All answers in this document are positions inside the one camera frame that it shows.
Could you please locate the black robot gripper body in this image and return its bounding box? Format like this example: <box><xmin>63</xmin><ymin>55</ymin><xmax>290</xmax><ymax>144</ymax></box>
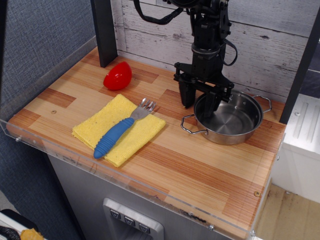
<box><xmin>174</xmin><ymin>48</ymin><xmax>235</xmax><ymax>97</ymax></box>

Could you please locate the red plastic egg half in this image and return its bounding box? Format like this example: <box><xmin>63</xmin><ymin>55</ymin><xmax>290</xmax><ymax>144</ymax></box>
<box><xmin>103</xmin><ymin>61</ymin><xmax>132</xmax><ymax>91</ymax></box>

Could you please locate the dark right frame post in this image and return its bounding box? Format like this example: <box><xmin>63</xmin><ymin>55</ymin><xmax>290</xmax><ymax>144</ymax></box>
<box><xmin>279</xmin><ymin>12</ymin><xmax>320</xmax><ymax>124</ymax></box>

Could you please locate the yellow folded napkin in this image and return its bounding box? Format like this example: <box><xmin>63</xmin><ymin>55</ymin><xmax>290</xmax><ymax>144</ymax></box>
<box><xmin>72</xmin><ymin>94</ymin><xmax>166</xmax><ymax>167</ymax></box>

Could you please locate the clear acrylic table guard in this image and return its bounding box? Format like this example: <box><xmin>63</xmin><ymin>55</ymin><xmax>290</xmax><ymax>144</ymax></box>
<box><xmin>2</xmin><ymin>36</ymin><xmax>285</xmax><ymax>240</ymax></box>

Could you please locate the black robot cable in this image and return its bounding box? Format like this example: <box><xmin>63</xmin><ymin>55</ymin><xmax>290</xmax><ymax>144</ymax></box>
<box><xmin>133</xmin><ymin>0</ymin><xmax>238</xmax><ymax>67</ymax></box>

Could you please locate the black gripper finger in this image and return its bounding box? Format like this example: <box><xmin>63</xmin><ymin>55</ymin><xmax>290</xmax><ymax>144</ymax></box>
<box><xmin>178</xmin><ymin>74</ymin><xmax>196</xmax><ymax>108</ymax></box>
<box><xmin>204</xmin><ymin>90</ymin><xmax>229</xmax><ymax>118</ymax></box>

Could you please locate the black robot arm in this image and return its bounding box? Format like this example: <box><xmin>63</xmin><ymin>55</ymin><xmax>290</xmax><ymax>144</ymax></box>
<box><xmin>174</xmin><ymin>0</ymin><xmax>234</xmax><ymax>118</ymax></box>

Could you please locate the white side cabinet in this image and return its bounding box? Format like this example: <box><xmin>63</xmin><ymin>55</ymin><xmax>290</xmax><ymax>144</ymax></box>
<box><xmin>270</xmin><ymin>94</ymin><xmax>320</xmax><ymax>203</ymax></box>

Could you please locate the silver dispenser button panel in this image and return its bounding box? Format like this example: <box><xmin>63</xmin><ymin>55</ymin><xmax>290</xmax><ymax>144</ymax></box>
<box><xmin>103</xmin><ymin>197</ymin><xmax>165</xmax><ymax>240</ymax></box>

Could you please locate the grey toy fridge cabinet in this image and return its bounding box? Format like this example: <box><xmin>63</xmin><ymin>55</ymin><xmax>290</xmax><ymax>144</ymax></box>
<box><xmin>48</xmin><ymin>156</ymin><xmax>226</xmax><ymax>240</ymax></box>

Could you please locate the stainless steel pot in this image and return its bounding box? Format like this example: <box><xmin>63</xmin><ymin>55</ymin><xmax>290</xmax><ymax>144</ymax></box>
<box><xmin>180</xmin><ymin>90</ymin><xmax>272</xmax><ymax>145</ymax></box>

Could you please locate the blue handled metal fork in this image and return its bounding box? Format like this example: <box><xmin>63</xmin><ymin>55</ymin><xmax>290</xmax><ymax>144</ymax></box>
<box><xmin>93</xmin><ymin>98</ymin><xmax>156</xmax><ymax>159</ymax></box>

